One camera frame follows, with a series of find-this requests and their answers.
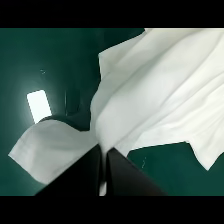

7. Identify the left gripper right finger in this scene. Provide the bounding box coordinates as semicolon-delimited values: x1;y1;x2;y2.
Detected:
105;147;168;197

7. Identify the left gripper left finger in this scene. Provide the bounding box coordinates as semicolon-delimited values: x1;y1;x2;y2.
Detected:
35;143;102;197

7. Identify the white T-shirt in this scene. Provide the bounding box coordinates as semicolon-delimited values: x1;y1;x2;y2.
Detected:
8;28;224;197

